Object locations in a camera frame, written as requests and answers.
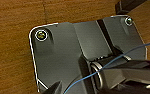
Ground dark furniture leg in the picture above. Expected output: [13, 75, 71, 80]
[115, 0, 149, 15]

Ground blue cable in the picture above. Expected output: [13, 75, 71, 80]
[62, 41, 150, 94]

